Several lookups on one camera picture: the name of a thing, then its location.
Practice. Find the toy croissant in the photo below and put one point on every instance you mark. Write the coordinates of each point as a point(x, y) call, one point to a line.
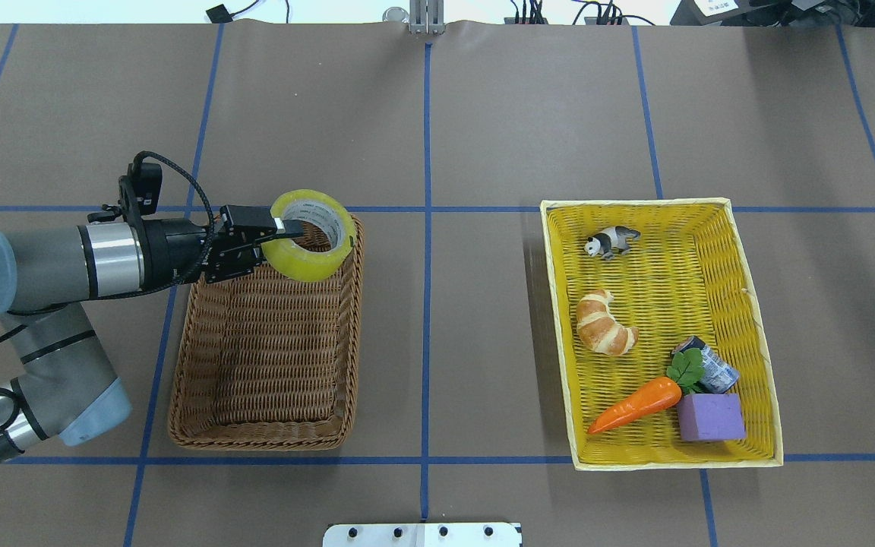
point(599, 330)

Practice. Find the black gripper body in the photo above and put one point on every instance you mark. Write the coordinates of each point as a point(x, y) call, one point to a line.
point(173, 248)

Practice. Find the small crushed can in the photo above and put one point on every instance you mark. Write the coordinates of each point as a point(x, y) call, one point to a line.
point(718, 376)

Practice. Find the yellow woven basket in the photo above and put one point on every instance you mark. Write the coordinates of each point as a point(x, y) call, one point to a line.
point(687, 275)

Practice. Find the aluminium frame post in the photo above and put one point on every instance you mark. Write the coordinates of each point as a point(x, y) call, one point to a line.
point(427, 17)

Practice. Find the brown wicker basket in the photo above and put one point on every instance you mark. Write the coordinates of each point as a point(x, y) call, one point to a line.
point(266, 363)

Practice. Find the toy orange carrot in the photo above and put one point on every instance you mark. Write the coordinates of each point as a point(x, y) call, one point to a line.
point(659, 394)

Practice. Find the small black adapter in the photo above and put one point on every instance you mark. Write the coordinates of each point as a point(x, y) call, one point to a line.
point(219, 14)

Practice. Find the toy panda figure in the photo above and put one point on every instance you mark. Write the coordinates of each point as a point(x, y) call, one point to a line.
point(611, 241)

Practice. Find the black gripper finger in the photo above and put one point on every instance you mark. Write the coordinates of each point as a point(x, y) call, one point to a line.
point(288, 226)
point(274, 240)

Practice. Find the yellow clear tape roll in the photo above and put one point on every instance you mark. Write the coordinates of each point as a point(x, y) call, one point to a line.
point(326, 214)

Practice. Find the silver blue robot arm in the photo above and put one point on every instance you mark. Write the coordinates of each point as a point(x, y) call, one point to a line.
point(69, 388)

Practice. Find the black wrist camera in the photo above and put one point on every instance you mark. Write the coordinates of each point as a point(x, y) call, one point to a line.
point(139, 191)

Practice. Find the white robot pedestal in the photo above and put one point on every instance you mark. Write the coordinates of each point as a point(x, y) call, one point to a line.
point(425, 534)

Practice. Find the purple foam block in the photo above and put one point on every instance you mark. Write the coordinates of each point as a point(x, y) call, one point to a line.
point(711, 418)

